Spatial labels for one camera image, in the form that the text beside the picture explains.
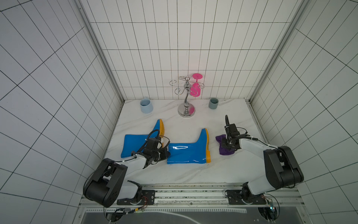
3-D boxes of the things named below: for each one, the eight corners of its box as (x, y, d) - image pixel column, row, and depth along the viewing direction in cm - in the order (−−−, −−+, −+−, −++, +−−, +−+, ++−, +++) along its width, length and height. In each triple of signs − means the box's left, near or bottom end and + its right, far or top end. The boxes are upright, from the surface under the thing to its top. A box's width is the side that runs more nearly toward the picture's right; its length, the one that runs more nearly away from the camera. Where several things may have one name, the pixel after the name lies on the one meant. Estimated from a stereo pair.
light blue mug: (140, 113, 113) (138, 107, 107) (142, 103, 121) (141, 97, 115) (152, 113, 113) (150, 107, 107) (154, 103, 121) (152, 97, 115)
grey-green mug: (209, 108, 115) (210, 104, 111) (208, 102, 120) (209, 97, 116) (218, 108, 115) (219, 104, 111) (216, 102, 120) (218, 97, 116)
